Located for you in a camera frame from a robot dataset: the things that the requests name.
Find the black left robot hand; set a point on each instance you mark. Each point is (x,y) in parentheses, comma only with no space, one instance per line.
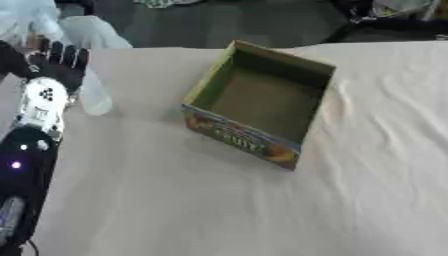
(61,68)

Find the printed cardboard box green inside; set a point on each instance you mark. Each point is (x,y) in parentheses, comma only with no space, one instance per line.
(262,96)

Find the green white checked cloth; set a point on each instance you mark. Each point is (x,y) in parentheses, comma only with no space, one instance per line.
(163,2)

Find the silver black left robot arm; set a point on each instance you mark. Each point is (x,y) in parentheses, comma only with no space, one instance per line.
(26,160)

